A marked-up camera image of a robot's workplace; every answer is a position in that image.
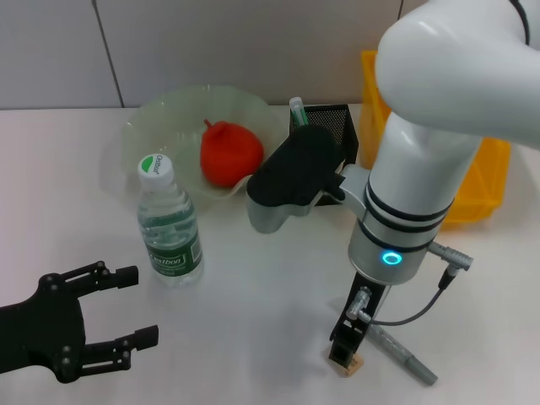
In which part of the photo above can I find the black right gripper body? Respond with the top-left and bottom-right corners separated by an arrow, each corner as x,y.
336,273 -> 392,339

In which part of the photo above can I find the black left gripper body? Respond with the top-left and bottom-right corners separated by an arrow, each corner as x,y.
0,273 -> 89,385

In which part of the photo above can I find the tan eraser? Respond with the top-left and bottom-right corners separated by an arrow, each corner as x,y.
327,356 -> 365,378

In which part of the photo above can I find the clear water bottle green label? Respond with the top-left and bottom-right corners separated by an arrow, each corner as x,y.
136,152 -> 205,290

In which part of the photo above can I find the red pear-shaped toy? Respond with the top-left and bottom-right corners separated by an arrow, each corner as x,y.
199,119 -> 265,188

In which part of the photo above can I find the mint green utility knife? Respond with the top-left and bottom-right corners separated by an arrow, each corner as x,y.
289,97 -> 312,127

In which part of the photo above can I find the grey marker pen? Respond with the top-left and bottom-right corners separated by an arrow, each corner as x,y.
365,323 -> 439,386

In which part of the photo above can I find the pale green glass fruit plate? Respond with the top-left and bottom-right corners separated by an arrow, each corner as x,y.
121,84 -> 289,208

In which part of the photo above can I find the black mesh pen holder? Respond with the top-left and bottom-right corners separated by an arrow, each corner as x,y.
289,104 -> 359,208

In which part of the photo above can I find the yellow plastic storage bin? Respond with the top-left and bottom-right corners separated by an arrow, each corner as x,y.
360,50 -> 512,231

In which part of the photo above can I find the right gripper cable with connector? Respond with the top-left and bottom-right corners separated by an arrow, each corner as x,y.
345,242 -> 476,327

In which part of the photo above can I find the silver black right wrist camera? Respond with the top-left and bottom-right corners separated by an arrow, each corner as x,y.
246,125 -> 348,235

